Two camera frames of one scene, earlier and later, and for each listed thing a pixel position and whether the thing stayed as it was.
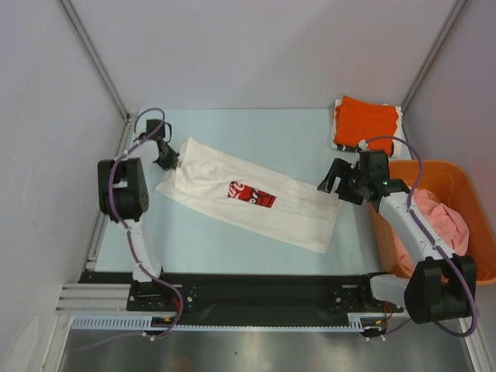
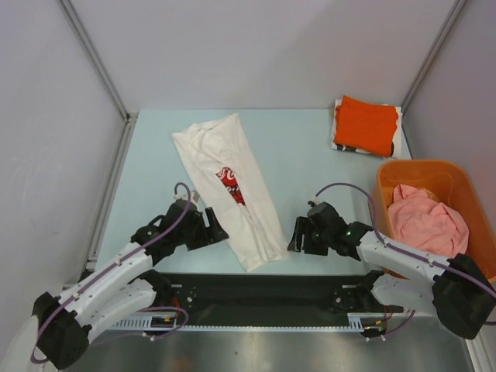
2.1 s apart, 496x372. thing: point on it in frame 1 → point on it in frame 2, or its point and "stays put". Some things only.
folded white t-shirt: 397,152 stays put
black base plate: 249,293 stays put
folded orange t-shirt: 356,120 stays put
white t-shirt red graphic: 299,211 → 229,171
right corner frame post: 456,12 stays put
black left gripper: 171,163 → 217,232
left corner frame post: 90,49 stays put
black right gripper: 337,169 → 304,225
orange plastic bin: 449,181 stays put
